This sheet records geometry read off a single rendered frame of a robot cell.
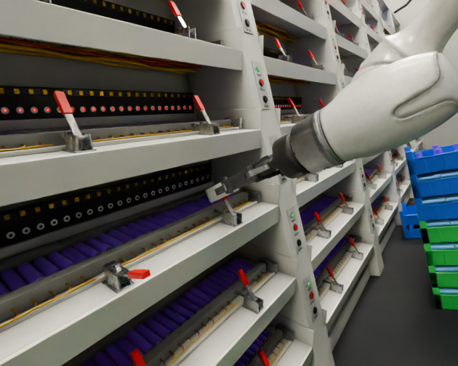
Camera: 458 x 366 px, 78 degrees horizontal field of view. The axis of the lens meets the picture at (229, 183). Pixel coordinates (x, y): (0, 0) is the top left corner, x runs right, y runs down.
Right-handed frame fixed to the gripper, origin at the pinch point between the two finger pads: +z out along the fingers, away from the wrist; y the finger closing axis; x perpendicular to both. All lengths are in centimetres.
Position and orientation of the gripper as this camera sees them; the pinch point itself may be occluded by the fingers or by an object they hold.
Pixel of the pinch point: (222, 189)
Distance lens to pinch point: 59.9
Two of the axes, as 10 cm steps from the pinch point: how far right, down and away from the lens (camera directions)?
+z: -6.8, 3.4, 6.5
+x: -4.0, -9.1, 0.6
